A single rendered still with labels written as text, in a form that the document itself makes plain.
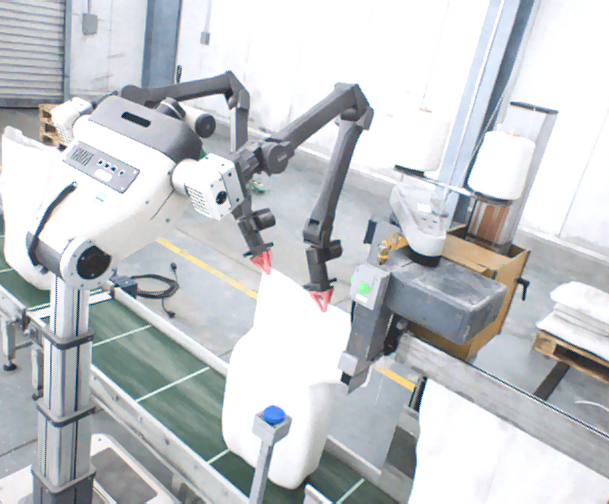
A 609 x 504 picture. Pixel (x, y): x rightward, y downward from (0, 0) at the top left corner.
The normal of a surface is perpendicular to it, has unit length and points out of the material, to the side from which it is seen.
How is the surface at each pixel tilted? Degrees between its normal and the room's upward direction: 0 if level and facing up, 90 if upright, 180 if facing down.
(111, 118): 50
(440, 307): 90
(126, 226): 115
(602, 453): 90
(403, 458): 90
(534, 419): 90
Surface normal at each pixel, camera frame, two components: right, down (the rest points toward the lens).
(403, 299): -0.62, 0.18
